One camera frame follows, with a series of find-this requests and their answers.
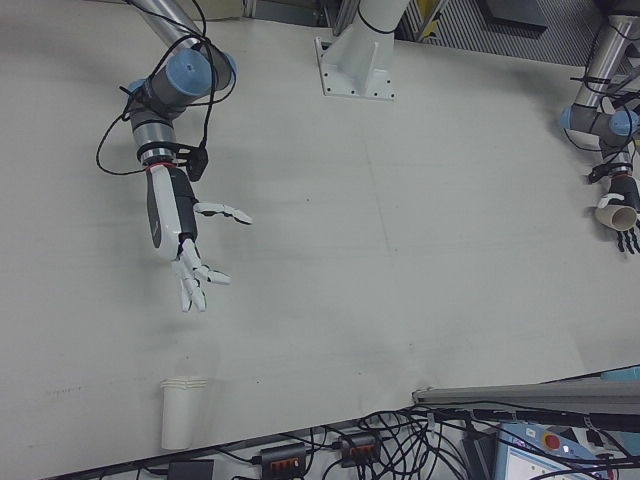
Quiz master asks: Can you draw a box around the grey ribbed grating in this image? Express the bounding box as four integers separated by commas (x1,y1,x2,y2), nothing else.
394,0,609,69

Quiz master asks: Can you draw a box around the light blue plastic bin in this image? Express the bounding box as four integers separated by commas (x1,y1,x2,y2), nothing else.
599,366,640,384

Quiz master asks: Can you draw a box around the grey teach pendant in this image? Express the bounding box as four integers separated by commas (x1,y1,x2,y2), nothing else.
492,422,640,480

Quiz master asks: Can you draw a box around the white paper cup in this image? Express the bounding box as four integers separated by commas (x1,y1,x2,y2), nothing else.
159,375,208,451

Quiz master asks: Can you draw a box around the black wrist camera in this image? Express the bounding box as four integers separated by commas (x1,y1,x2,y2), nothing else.
174,144,210,182
587,162,614,185

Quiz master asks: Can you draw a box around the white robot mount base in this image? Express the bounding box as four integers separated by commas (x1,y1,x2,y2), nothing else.
313,0,412,103

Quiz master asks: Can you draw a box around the beige paper cup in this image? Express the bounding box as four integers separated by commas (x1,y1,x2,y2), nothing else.
593,202,639,232

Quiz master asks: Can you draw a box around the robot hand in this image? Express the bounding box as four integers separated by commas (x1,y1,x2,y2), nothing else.
144,163,254,315
593,174,640,259

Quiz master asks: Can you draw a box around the aluminium profile post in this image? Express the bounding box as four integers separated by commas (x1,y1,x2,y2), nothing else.
412,374,640,431

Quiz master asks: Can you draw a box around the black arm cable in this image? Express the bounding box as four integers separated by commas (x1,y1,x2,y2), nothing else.
94,0,236,176

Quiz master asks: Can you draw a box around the black orange power strip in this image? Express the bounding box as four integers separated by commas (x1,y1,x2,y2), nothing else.
259,441,308,474
339,432,380,462

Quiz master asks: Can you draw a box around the black adapter brick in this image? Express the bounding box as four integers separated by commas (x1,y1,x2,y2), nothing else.
167,459,216,480

